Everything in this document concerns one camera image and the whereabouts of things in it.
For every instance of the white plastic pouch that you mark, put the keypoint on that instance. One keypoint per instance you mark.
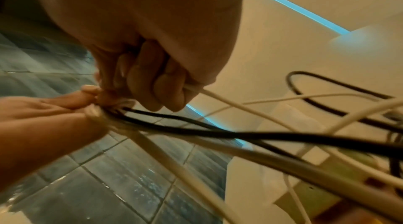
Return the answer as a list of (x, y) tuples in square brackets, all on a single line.
[(315, 198)]

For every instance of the white table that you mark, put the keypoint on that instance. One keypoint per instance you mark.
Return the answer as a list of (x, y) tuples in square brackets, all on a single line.
[(252, 193)]

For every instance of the person's left hand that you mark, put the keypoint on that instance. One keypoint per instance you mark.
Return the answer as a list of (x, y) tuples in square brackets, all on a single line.
[(47, 123)]

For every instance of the person's right hand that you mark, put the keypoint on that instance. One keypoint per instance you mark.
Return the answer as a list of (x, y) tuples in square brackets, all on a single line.
[(141, 6)]

